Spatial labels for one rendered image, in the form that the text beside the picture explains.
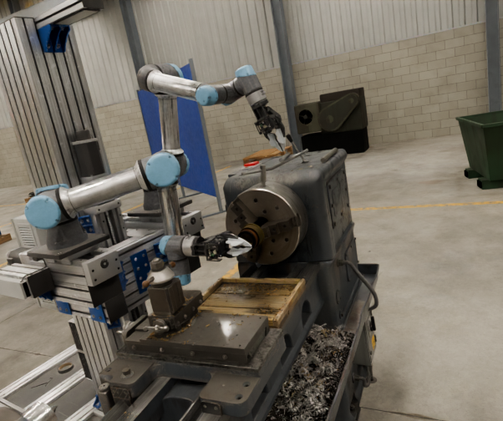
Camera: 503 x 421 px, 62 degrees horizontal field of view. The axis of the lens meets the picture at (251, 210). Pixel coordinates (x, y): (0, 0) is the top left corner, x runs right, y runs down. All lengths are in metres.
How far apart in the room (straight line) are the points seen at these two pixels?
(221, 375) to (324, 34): 11.12
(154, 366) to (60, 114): 1.15
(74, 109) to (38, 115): 0.15
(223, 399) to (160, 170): 0.78
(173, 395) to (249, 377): 0.24
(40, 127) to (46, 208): 0.50
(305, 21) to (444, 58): 3.59
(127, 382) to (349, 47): 10.98
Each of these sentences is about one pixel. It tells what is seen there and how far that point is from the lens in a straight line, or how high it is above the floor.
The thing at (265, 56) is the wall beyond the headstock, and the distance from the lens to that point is 12.42.
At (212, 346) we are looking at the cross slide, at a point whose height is 0.97.
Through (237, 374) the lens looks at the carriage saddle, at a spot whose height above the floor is 0.90.
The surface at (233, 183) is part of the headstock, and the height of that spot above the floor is 1.23.
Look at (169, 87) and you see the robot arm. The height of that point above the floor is 1.68.
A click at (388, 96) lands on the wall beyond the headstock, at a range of 11.46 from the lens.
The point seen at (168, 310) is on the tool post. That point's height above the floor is 1.04.
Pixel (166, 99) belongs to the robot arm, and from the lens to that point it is 2.02.
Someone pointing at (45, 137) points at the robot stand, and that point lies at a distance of 1.93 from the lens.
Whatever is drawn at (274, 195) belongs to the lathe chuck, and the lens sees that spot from 1.58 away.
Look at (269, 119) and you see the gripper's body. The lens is 1.67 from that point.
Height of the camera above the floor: 1.55
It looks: 14 degrees down
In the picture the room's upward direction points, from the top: 10 degrees counter-clockwise
